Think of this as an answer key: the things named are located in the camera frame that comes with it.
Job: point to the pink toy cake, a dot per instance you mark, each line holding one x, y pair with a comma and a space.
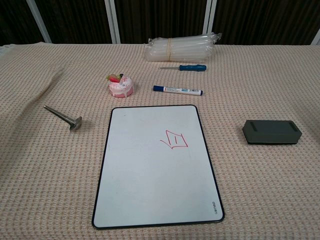
122, 87

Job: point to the metal engine valve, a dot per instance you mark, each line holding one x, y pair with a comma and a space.
75, 123

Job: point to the blue capped whiteboard marker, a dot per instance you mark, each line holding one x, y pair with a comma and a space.
180, 90

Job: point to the beige waffle weave tablecloth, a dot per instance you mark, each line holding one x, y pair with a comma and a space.
50, 175

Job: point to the dark grey board eraser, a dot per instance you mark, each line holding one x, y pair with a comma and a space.
272, 130

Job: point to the bagged bundle of translucent sticks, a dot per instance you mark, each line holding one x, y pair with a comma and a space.
190, 48

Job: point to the white dry-erase board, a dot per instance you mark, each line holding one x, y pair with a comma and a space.
155, 175

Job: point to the aluminium frame post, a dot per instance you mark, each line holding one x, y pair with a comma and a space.
209, 16
316, 40
113, 21
38, 21

